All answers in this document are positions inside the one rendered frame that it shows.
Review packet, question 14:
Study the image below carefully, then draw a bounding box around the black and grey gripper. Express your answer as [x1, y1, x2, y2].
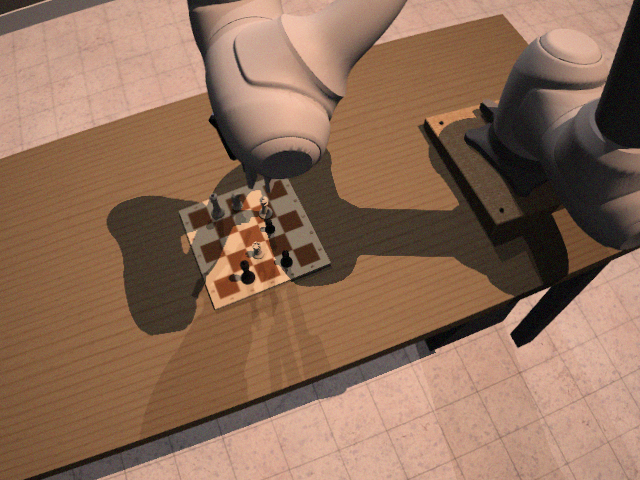
[209, 112, 275, 193]

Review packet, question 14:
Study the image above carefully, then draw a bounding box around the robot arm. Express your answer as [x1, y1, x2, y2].
[187, 0, 640, 250]

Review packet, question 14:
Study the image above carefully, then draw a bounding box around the brown and tan chessboard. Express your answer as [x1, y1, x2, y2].
[179, 179, 331, 310]

